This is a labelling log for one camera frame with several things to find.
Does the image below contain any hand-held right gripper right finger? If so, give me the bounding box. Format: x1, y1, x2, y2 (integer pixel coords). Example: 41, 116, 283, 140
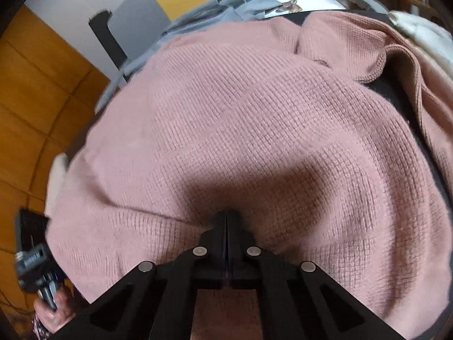
226, 212, 407, 340

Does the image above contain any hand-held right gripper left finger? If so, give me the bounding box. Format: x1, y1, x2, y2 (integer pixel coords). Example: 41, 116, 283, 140
62, 212, 227, 340

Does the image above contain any pink knit sweater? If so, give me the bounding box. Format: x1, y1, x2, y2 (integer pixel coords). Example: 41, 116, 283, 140
46, 10, 453, 340

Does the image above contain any person's left hand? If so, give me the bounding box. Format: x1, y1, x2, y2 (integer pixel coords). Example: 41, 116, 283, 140
35, 283, 78, 334

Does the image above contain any beige folded cloth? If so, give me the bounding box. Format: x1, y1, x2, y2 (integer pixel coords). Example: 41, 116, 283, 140
45, 153, 72, 217

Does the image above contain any grey-blue garment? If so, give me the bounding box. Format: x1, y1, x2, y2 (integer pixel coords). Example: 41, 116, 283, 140
95, 0, 296, 114

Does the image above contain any grey yellow blue panel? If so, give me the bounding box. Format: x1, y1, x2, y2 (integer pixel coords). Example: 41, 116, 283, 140
88, 0, 319, 78

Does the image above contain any animal print picture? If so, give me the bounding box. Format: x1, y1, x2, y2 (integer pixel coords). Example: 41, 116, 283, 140
264, 0, 345, 18

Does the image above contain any white fluffy cloth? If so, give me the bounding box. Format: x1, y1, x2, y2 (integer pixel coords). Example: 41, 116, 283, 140
387, 10, 453, 91

